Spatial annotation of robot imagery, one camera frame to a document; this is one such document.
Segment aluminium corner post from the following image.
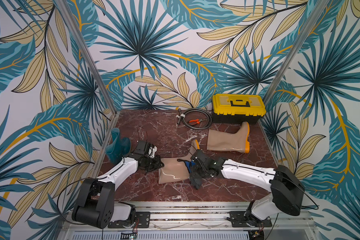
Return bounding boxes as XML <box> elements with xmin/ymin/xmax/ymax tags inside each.
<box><xmin>55</xmin><ymin>0</ymin><xmax>117</xmax><ymax>116</ymax></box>
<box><xmin>263</xmin><ymin>1</ymin><xmax>329</xmax><ymax>105</ymax></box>

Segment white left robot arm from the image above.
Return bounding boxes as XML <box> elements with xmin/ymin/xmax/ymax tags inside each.
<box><xmin>72</xmin><ymin>154</ymin><xmax>164</xmax><ymax>229</ymax></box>

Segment right aluminium corner post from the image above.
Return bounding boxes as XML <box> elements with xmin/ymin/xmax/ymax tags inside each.
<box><xmin>263</xmin><ymin>1</ymin><xmax>329</xmax><ymax>105</ymax></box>

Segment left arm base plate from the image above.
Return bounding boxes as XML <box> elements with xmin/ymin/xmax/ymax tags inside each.
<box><xmin>108</xmin><ymin>212</ymin><xmax>151</xmax><ymax>229</ymax></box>

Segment red handled pliers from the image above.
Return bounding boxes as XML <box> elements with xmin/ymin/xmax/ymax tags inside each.
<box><xmin>188</xmin><ymin>119</ymin><xmax>204</xmax><ymax>126</ymax></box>

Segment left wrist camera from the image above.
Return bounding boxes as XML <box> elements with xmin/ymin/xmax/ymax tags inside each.
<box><xmin>133</xmin><ymin>140</ymin><xmax>157</xmax><ymax>158</ymax></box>

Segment coiled black cable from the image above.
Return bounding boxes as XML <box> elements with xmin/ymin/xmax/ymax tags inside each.
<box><xmin>175</xmin><ymin>107</ymin><xmax>213</xmax><ymax>131</ymax></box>

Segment teal rubber boot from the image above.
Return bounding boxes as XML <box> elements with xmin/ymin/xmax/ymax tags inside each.
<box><xmin>105</xmin><ymin>128</ymin><xmax>132</xmax><ymax>165</ymax></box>

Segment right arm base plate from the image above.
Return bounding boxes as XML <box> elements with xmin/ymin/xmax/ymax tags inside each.
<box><xmin>227</xmin><ymin>211</ymin><xmax>272</xmax><ymax>229</ymax></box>

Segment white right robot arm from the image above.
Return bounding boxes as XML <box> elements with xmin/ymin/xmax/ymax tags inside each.
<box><xmin>184</xmin><ymin>150</ymin><xmax>305</xmax><ymax>227</ymax></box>

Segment left aluminium corner post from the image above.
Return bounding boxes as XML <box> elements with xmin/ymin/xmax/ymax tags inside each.
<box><xmin>55</xmin><ymin>0</ymin><xmax>117</xmax><ymax>116</ymax></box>

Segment yellow and black toolbox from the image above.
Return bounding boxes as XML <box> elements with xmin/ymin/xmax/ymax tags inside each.
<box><xmin>212</xmin><ymin>94</ymin><xmax>267</xmax><ymax>125</ymax></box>

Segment aluminium mounting rail frame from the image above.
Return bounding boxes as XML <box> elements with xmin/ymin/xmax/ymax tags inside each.
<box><xmin>56</xmin><ymin>200</ymin><xmax>322</xmax><ymax>240</ymax></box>

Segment beige rubber boot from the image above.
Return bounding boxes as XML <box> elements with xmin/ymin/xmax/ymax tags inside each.
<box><xmin>207</xmin><ymin>122</ymin><xmax>250</xmax><ymax>154</ymax></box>
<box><xmin>158</xmin><ymin>139</ymin><xmax>200</xmax><ymax>184</ymax></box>

